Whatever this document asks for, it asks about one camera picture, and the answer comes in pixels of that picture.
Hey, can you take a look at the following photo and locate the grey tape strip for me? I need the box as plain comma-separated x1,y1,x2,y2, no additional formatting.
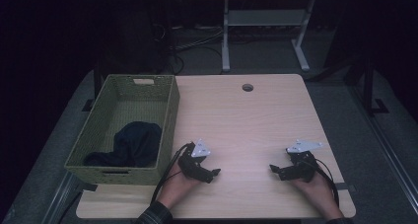
332,182,357,192

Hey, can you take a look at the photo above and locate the dark cloth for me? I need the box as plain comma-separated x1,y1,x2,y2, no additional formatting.
83,120,164,169

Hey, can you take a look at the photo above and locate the black metal stand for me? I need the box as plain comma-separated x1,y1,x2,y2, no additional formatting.
344,51,390,117

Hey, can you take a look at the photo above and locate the person's left hand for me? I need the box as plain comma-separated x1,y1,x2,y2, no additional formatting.
157,162,202,210

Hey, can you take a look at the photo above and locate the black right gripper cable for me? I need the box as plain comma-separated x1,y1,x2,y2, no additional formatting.
308,157,340,208

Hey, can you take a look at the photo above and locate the white metal table frame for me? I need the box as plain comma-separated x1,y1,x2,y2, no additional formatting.
221,0,316,73

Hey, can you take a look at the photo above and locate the bundle of floor cables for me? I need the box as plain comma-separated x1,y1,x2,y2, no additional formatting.
152,22,225,76

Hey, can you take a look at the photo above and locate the green woven basket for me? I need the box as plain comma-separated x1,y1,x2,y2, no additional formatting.
63,73,181,187

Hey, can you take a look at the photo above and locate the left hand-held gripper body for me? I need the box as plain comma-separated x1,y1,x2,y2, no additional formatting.
177,138,215,185

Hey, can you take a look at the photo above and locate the person's right hand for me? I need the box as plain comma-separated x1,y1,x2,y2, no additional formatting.
290,170,345,220

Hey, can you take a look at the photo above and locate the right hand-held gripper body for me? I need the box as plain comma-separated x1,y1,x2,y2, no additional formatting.
277,138,324,183

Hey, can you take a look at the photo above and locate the black tape strip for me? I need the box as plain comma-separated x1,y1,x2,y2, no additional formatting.
78,182,99,192

